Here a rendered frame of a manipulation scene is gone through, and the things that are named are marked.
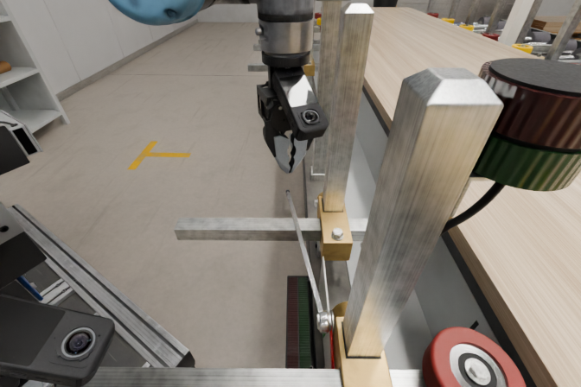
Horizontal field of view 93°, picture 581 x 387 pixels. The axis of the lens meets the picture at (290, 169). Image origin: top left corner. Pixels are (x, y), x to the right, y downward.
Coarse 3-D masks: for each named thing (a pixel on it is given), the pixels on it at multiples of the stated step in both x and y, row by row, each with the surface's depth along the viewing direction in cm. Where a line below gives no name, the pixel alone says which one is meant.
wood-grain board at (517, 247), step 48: (384, 48) 123; (432, 48) 123; (480, 48) 123; (384, 96) 79; (480, 192) 46; (528, 192) 46; (576, 192) 46; (480, 240) 38; (528, 240) 38; (576, 240) 38; (480, 288) 36; (528, 288) 33; (576, 288) 33; (528, 336) 28; (576, 336) 28; (576, 384) 25
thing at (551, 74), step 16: (496, 64) 14; (512, 64) 14; (528, 64) 14; (544, 64) 14; (560, 64) 14; (576, 64) 14; (512, 80) 13; (528, 80) 12; (544, 80) 12; (560, 80) 12; (576, 80) 12; (576, 96) 11; (528, 144) 13; (480, 176) 15; (464, 192) 15; (496, 192) 17; (480, 208) 18; (448, 224) 20
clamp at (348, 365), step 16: (336, 320) 33; (336, 336) 32; (336, 352) 32; (384, 352) 30; (336, 368) 32; (352, 368) 29; (368, 368) 29; (384, 368) 29; (352, 384) 28; (368, 384) 28; (384, 384) 28
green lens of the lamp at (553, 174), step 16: (496, 144) 14; (512, 144) 13; (480, 160) 14; (496, 160) 14; (512, 160) 13; (528, 160) 13; (544, 160) 13; (560, 160) 13; (576, 160) 13; (496, 176) 14; (512, 176) 14; (528, 176) 13; (544, 176) 13; (560, 176) 13; (576, 176) 14
